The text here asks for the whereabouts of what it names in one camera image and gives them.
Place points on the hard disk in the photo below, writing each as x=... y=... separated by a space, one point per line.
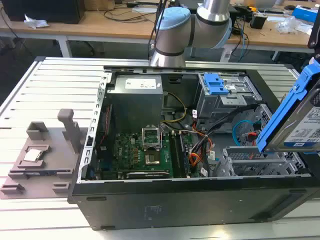
x=275 y=125

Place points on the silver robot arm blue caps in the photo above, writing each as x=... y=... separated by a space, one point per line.
x=172 y=37

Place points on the grey metal disk bay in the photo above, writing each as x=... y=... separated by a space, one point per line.
x=225 y=165

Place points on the black expansion slot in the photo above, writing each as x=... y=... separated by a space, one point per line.
x=147 y=174

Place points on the blue cardboard box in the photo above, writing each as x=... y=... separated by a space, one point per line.
x=306 y=13

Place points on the clear plastic bag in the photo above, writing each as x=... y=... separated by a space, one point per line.
x=291 y=25

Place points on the black computer mouse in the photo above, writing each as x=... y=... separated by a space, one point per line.
x=290 y=7

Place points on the black motor block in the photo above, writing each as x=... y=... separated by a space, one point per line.
x=258 y=21

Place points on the blue plastic bay latch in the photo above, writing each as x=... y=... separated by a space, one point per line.
x=213 y=83

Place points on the grey metal drive cage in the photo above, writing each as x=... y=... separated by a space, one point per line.
x=212 y=110

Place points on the metal locking lever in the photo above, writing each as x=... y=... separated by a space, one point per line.
x=162 y=130

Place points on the grey power supply unit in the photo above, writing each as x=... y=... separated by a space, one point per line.
x=135 y=105

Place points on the CPU socket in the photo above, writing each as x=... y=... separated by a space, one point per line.
x=152 y=159

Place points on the wooden desk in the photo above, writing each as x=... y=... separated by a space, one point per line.
x=100 y=27

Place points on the black PC case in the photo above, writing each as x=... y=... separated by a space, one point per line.
x=175 y=207

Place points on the green motherboard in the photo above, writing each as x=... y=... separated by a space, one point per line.
x=125 y=150

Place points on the black box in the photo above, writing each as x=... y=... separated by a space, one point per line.
x=42 y=10

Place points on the crumpled white paper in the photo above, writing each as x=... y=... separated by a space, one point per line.
x=35 y=23

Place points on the grey parts rack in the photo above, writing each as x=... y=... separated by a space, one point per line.
x=57 y=150

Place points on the silver CPU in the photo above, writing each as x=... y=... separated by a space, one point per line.
x=33 y=155

